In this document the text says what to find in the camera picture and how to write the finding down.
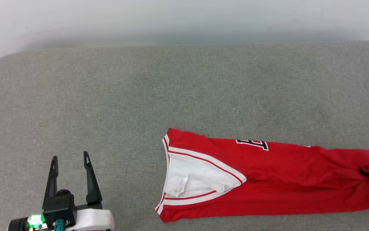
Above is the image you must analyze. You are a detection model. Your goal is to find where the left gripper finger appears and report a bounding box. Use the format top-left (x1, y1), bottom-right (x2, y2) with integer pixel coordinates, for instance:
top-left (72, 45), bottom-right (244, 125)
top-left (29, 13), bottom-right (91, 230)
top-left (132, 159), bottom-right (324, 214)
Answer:
top-left (83, 151), bottom-right (103, 205)
top-left (42, 156), bottom-right (59, 207)

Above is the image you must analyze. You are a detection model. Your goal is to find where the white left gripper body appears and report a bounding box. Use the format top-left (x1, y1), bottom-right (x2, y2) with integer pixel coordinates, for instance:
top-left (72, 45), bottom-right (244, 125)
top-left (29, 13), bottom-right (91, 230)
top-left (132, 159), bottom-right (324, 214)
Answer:
top-left (27, 203), bottom-right (115, 231)

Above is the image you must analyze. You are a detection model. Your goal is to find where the red basketball jersey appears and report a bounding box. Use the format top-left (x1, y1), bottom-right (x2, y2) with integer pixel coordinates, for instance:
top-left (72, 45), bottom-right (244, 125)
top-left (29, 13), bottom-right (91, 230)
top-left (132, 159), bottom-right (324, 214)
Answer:
top-left (154, 127), bottom-right (369, 223)

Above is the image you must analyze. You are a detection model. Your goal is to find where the grey fabric sofa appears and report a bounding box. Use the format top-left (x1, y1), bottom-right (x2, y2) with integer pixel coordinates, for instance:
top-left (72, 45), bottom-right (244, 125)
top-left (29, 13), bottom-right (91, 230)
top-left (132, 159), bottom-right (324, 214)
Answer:
top-left (0, 41), bottom-right (369, 231)

